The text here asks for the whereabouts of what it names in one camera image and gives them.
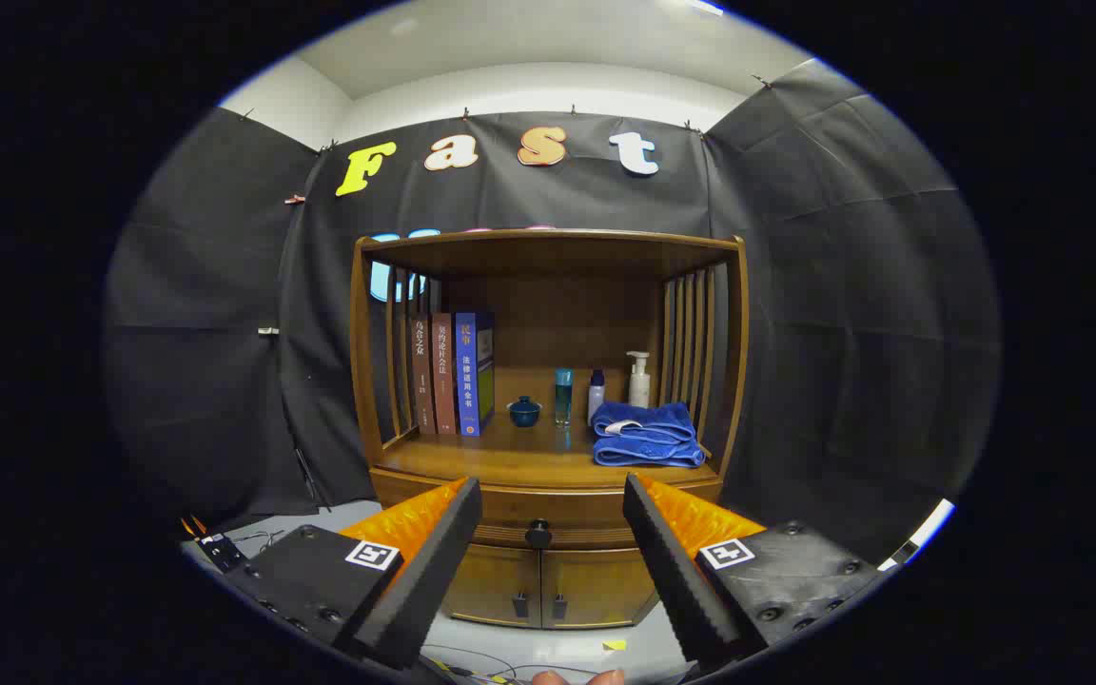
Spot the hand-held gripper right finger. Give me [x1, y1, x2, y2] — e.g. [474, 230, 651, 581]
[622, 473, 884, 672]

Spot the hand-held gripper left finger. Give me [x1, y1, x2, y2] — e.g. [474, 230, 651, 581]
[225, 476, 484, 672]

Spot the wooden drawer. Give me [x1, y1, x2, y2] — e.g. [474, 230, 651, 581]
[369, 468, 722, 551]

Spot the wooden countertop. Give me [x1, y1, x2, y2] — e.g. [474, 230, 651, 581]
[369, 409, 722, 491]

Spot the wooden cabinet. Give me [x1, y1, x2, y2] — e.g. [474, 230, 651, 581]
[350, 228, 751, 631]

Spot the blue folded towel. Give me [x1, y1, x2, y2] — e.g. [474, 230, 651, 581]
[591, 401, 707, 468]

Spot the white pump bottle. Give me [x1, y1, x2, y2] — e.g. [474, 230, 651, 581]
[626, 351, 652, 409]

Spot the reddish brown book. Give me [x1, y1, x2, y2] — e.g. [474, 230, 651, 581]
[431, 313, 460, 436]

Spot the dark brown book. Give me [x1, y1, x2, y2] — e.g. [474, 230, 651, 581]
[410, 316, 437, 436]

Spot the thick blue book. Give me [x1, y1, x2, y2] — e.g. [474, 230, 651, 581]
[455, 311, 497, 438]

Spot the black floor cable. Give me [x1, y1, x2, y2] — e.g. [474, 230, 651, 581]
[420, 645, 520, 681]

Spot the thin cable bundle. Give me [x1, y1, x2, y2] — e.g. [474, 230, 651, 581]
[229, 529, 311, 555]

